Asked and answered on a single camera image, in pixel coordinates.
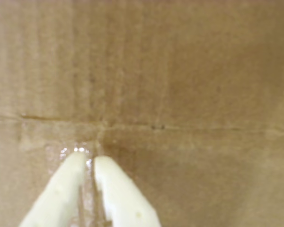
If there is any brown cardboard sheet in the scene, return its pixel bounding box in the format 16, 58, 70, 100
0, 0, 284, 227

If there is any clear packing tape strip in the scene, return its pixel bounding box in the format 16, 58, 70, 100
44, 140, 102, 227

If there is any cream white gripper finger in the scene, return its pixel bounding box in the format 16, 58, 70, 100
18, 152, 89, 227
94, 155, 162, 227

